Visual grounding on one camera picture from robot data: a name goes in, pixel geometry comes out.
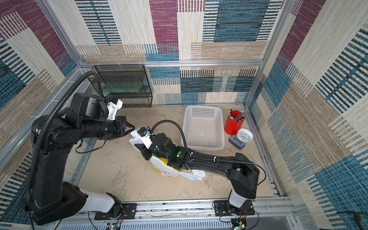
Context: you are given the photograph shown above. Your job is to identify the white plastic bag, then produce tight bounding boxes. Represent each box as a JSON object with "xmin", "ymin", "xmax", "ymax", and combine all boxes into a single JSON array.
[{"xmin": 129, "ymin": 130, "xmax": 206, "ymax": 181}]

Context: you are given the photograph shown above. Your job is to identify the white wire mesh tray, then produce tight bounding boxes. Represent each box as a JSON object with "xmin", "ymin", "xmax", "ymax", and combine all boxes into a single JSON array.
[{"xmin": 31, "ymin": 71, "xmax": 95, "ymax": 134}]

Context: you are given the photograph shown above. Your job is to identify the yellow banana cluster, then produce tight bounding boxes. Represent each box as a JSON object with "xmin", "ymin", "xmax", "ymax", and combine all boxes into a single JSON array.
[{"xmin": 159, "ymin": 158, "xmax": 171, "ymax": 167}]

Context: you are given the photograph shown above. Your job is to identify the red pen cup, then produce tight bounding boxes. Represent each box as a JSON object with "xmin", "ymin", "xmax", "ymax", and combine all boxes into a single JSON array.
[{"xmin": 224, "ymin": 114, "xmax": 244, "ymax": 135}]

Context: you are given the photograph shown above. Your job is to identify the black corrugated right cable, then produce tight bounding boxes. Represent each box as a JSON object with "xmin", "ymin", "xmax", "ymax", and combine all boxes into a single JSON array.
[{"xmin": 150, "ymin": 120, "xmax": 255, "ymax": 165}]

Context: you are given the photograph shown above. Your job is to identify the white round clock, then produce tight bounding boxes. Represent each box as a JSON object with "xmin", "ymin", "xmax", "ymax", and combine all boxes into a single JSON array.
[{"xmin": 229, "ymin": 128, "xmax": 254, "ymax": 150}]

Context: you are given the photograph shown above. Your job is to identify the aluminium front rail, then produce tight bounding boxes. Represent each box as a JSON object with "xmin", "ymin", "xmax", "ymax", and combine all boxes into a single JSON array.
[{"xmin": 48, "ymin": 196, "xmax": 305, "ymax": 230}]

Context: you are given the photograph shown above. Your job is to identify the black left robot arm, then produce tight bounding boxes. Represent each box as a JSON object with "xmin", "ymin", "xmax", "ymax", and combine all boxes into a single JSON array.
[{"xmin": 22, "ymin": 93, "xmax": 135, "ymax": 225}]

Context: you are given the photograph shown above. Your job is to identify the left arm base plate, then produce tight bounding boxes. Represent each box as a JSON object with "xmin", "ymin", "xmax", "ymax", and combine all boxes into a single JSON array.
[{"xmin": 94, "ymin": 203, "xmax": 137, "ymax": 221}]

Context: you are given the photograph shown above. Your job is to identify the green board on shelf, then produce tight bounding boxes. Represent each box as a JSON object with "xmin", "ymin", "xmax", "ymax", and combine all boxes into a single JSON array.
[{"xmin": 102, "ymin": 83, "xmax": 143, "ymax": 93}]

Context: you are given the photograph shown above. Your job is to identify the pens in cup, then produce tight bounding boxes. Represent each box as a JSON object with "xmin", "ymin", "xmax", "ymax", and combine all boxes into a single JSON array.
[{"xmin": 229, "ymin": 109, "xmax": 245, "ymax": 122}]

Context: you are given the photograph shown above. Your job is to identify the white perforated plastic basket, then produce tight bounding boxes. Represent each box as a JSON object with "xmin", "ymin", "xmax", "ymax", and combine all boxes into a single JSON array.
[{"xmin": 183, "ymin": 105, "xmax": 225, "ymax": 151}]

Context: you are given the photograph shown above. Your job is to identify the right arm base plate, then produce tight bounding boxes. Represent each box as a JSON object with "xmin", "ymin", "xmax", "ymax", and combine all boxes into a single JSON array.
[{"xmin": 212, "ymin": 199, "xmax": 255, "ymax": 217}]

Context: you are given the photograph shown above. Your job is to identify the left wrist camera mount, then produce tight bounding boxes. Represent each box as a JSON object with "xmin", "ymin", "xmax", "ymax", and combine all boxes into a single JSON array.
[{"xmin": 107, "ymin": 96, "xmax": 123, "ymax": 120}]

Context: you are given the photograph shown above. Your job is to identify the black wire mesh shelf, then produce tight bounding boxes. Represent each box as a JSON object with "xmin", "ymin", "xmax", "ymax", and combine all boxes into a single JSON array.
[{"xmin": 91, "ymin": 64, "xmax": 153, "ymax": 108}]

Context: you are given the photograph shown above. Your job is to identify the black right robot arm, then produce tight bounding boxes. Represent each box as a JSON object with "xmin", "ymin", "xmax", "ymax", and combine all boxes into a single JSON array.
[{"xmin": 134, "ymin": 129, "xmax": 260, "ymax": 213}]

